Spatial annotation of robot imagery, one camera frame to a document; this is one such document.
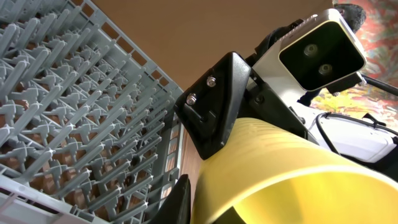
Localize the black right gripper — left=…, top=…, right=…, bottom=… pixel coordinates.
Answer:
left=174, top=52, right=319, bottom=160

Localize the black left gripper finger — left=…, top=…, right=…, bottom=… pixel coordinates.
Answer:
left=149, top=174, right=191, bottom=224

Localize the yellow plastic cup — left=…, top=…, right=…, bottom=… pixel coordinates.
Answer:
left=192, top=118, right=397, bottom=223

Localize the grey plastic dishwasher rack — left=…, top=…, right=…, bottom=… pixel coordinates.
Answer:
left=1, top=0, right=183, bottom=223

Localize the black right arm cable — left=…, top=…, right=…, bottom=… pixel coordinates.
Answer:
left=315, top=111, right=398, bottom=156

